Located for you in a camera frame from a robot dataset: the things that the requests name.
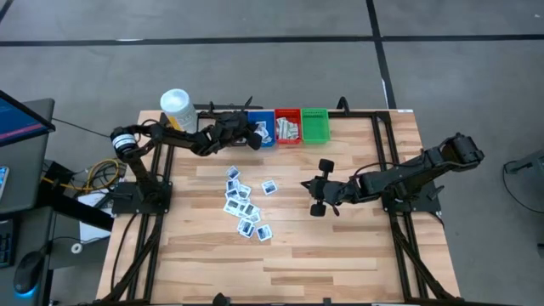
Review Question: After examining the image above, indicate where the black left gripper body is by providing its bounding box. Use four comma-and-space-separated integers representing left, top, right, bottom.
211, 110, 252, 148

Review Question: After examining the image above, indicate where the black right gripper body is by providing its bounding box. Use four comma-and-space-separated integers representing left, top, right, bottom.
322, 180, 358, 205

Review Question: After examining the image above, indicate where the blue plastic basket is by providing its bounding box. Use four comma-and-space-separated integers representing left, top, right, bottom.
248, 110, 276, 149

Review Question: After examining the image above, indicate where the green plastic basket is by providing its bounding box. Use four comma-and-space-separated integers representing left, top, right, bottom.
300, 107, 332, 145

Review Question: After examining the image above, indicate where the red plastic basket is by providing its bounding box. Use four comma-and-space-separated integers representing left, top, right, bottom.
274, 108, 303, 145

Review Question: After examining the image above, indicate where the white wipes canister yellow label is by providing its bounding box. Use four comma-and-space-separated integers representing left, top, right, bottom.
159, 88, 200, 133

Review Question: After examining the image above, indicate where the white paper sheet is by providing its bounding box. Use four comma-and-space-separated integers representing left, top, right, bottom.
78, 190, 114, 243

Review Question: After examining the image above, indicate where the black desk support beam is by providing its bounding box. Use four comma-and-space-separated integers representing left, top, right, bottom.
36, 186, 115, 233

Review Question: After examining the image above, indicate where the black power box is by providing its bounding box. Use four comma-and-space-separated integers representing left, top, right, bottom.
44, 160, 76, 188

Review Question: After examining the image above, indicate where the grey stand foot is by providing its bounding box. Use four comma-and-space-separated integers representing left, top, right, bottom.
504, 148, 544, 175

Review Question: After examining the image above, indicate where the grey side desk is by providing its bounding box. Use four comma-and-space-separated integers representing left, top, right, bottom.
0, 98, 56, 216

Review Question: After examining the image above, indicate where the tilted monitor blue screen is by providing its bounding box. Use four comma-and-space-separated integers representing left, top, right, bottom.
0, 88, 56, 148

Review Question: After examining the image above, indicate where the black computer mouse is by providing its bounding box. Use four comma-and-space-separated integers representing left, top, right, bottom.
12, 250, 47, 295

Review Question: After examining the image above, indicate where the black keyboard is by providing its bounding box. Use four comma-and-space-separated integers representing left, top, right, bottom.
0, 218, 18, 269

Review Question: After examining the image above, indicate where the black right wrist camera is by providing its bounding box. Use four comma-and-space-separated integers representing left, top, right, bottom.
335, 181, 356, 197

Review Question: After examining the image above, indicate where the black frame crossbar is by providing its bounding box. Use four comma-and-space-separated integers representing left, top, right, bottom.
193, 101, 247, 115

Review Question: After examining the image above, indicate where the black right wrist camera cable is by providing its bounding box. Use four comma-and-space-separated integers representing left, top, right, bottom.
352, 161, 394, 178

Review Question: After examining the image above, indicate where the black aluminium table frame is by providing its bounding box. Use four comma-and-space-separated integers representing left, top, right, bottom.
100, 108, 462, 306

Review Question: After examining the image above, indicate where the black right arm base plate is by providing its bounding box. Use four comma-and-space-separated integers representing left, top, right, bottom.
379, 178, 443, 213

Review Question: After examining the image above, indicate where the black aluminium frame strut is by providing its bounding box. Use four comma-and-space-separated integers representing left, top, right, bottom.
104, 216, 162, 302
389, 214, 451, 301

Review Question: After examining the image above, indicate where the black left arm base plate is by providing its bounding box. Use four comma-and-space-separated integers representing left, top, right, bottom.
110, 181, 173, 216

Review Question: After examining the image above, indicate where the thin black floor cable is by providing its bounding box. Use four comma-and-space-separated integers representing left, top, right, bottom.
53, 116, 112, 139

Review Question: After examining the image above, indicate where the black looped floor cable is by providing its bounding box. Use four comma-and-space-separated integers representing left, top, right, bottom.
502, 161, 544, 214

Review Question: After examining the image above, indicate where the yellow cable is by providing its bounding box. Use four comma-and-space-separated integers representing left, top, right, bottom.
41, 158, 123, 193

